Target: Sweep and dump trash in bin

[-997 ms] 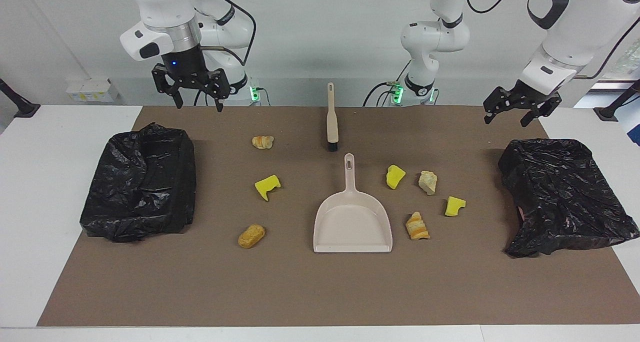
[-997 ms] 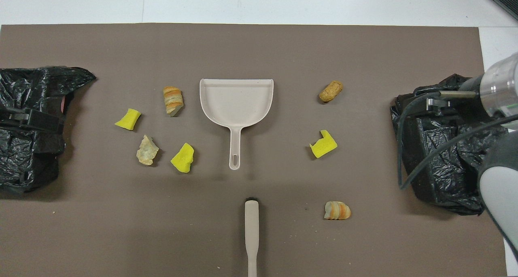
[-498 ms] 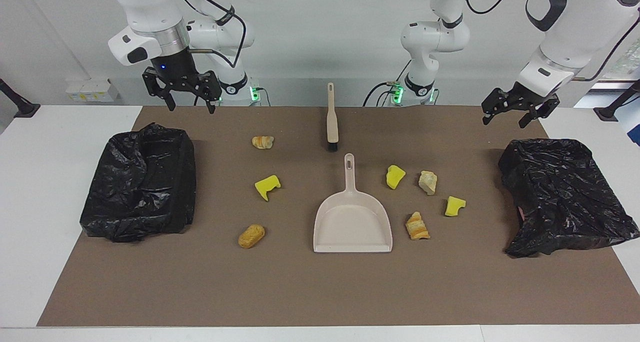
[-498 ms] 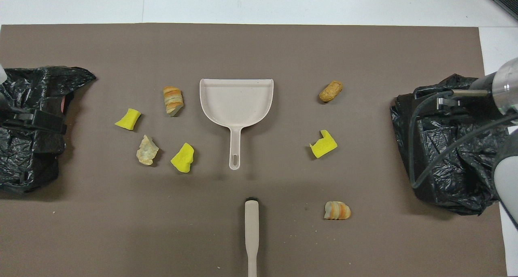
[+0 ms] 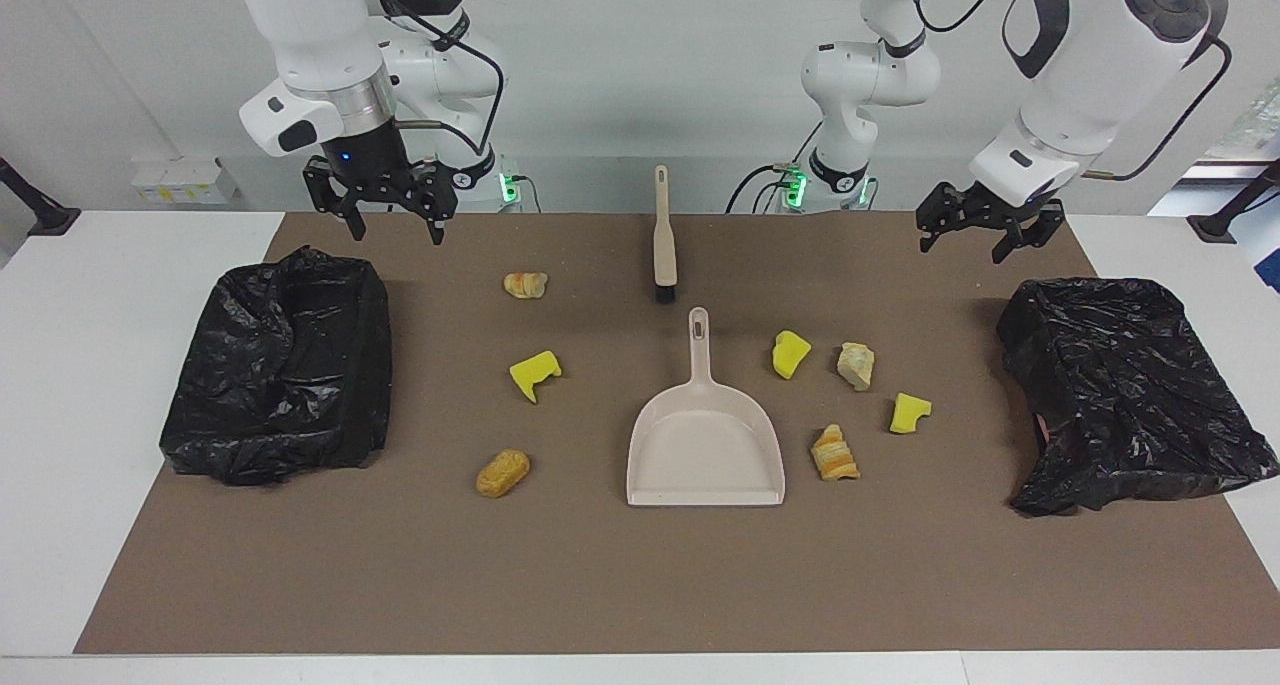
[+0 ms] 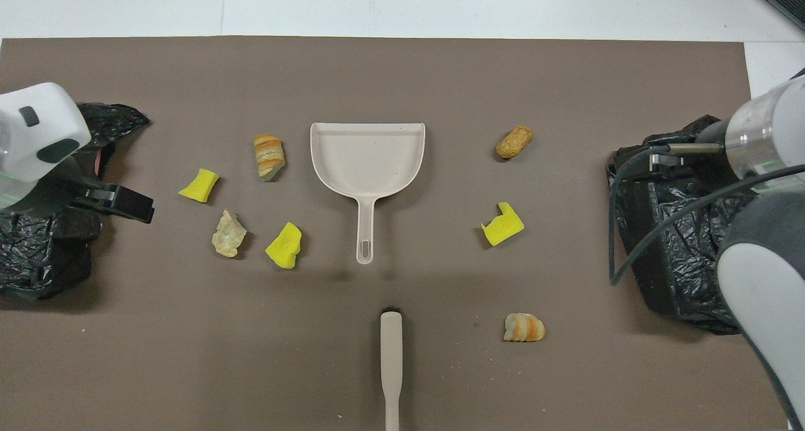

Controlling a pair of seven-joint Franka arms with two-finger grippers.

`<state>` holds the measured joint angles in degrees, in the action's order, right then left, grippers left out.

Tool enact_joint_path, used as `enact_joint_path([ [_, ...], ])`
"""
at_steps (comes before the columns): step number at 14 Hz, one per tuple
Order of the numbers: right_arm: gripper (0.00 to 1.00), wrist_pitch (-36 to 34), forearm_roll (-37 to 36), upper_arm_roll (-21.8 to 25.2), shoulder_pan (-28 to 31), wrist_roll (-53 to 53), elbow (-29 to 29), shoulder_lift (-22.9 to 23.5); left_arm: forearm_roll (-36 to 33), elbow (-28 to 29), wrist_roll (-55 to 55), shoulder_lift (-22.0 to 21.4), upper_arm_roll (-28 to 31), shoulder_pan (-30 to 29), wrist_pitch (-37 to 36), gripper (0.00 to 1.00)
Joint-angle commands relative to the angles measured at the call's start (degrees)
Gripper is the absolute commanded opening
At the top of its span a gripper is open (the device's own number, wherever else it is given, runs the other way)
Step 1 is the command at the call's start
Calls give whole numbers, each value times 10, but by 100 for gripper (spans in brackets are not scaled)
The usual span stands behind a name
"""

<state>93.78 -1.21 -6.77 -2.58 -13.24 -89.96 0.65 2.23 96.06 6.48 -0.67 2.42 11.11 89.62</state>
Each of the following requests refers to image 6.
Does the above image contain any striped orange bread chunk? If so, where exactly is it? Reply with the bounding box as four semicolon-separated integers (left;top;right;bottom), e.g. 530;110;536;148
253;134;286;182

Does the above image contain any bumpy yellow sponge piece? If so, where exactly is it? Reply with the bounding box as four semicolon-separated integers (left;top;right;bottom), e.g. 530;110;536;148
265;222;303;270

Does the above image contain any brown table mat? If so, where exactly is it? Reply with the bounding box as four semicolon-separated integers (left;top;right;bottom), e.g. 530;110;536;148
0;36;791;431

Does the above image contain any pale crumbly bread chunk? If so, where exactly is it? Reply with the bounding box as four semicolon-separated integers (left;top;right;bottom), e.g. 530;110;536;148
211;210;248;258

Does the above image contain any brown peanut shaped bread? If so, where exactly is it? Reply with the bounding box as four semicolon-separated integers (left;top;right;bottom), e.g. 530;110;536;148
496;125;534;160

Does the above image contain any beige brush with black bristles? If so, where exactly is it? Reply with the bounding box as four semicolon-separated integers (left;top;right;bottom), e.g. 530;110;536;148
379;311;404;431

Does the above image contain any black bag lined trash bin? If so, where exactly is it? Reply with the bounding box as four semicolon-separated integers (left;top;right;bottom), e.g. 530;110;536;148
606;114;755;336
0;103;152;303

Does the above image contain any notched yellow sponge piece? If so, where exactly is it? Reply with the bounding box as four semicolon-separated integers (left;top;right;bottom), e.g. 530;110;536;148
481;201;525;248

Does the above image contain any rounded striped bread roll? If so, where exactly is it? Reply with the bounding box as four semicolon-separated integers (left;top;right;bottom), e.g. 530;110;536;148
503;313;546;343

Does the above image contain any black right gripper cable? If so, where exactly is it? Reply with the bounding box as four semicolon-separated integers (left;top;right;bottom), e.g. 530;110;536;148
608;145;805;287

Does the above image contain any beige plastic dustpan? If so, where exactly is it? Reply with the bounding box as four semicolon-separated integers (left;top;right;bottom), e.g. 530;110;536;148
309;122;426;266

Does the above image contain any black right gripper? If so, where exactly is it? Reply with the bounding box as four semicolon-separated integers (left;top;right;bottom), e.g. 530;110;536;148
648;152;687;179

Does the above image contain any smooth yellow sponge piece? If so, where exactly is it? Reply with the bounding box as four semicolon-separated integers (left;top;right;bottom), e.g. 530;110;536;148
178;169;220;204

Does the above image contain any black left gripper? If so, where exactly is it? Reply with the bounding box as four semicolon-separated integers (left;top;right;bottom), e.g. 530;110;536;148
68;176;156;225

